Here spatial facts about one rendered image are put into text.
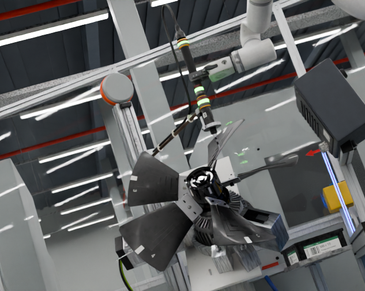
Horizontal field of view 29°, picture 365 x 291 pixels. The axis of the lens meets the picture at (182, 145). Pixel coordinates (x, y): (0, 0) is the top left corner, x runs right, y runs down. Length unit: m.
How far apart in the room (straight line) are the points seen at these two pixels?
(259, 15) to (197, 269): 0.95
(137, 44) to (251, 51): 4.81
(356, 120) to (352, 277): 1.58
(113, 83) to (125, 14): 4.23
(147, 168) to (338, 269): 1.02
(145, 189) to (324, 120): 1.15
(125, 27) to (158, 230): 5.13
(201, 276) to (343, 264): 0.85
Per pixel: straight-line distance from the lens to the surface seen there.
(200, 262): 2.70
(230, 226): 2.41
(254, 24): 2.58
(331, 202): 2.81
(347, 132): 1.78
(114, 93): 3.36
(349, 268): 3.29
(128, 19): 7.56
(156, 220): 2.55
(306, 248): 2.30
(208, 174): 2.59
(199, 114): 2.69
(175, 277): 3.20
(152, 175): 2.76
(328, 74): 1.82
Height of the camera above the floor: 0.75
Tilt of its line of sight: 14 degrees up
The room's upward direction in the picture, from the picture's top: 19 degrees counter-clockwise
